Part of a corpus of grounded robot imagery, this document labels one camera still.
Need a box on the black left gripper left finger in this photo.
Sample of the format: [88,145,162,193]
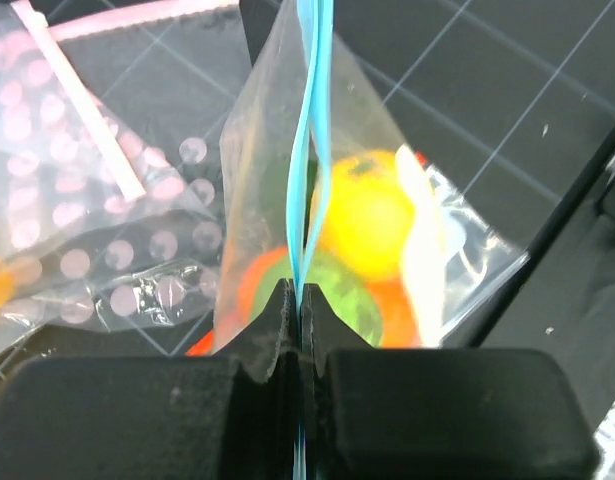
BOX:
[0,280,297,479]

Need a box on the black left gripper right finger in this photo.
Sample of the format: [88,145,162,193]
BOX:
[301,285,600,479]

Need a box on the small orange tangerine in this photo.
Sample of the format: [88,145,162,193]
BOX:
[366,281,421,348]

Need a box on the bumpy green lime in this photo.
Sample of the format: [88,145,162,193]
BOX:
[256,249,384,348]

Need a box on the large orange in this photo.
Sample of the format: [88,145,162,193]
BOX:
[237,247,291,326]

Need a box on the yellow lemon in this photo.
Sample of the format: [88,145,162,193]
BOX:
[317,150,415,282]

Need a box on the blue zipper clear bag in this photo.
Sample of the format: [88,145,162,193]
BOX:
[212,0,531,480]

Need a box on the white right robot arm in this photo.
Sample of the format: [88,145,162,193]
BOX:
[450,125,615,347]

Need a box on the red zipper clear bag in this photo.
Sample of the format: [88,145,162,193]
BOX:
[185,331,214,357]

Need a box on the pink zipper dotted bag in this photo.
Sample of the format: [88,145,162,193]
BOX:
[0,1,251,352]

